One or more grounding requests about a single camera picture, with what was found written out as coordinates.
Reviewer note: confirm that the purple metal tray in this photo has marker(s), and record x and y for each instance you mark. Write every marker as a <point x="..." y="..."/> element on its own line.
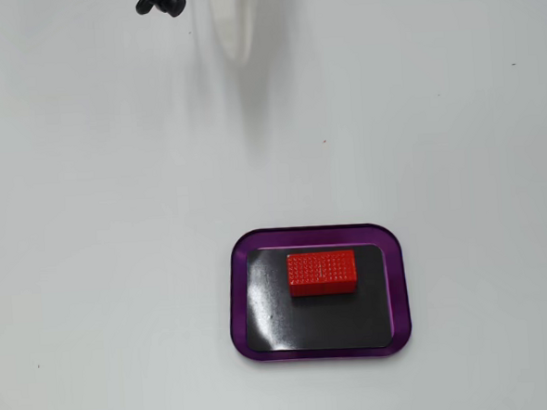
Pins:
<point x="238" y="291"/>

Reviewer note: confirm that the red studded cube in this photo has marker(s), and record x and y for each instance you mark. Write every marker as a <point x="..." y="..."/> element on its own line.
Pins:
<point x="321" y="272"/>

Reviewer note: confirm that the black tray mat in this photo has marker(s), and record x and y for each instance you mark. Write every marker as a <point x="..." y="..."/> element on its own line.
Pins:
<point x="318" y="323"/>

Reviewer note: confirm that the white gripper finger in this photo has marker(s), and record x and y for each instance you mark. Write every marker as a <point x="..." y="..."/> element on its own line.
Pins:
<point x="233" y="21"/>

